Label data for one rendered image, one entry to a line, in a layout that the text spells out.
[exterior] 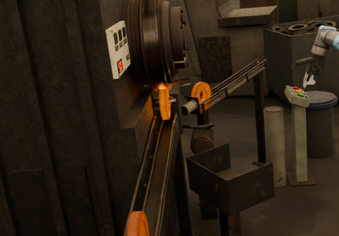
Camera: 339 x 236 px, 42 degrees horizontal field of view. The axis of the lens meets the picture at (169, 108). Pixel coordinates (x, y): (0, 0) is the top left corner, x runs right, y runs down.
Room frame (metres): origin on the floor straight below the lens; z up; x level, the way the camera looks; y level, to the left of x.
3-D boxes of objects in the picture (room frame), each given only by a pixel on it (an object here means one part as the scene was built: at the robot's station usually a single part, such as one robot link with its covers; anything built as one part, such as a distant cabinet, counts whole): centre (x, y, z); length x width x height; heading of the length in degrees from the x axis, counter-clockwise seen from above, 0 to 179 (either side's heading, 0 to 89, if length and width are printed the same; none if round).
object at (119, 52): (1.70, 0.16, 1.15); 0.26 x 0.02 x 0.18; 173
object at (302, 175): (2.60, -0.81, 0.31); 0.24 x 0.16 x 0.62; 173
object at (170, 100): (2.03, 0.05, 0.82); 0.17 x 0.04 x 0.04; 83
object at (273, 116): (2.58, -0.64, 0.26); 0.12 x 0.12 x 0.52
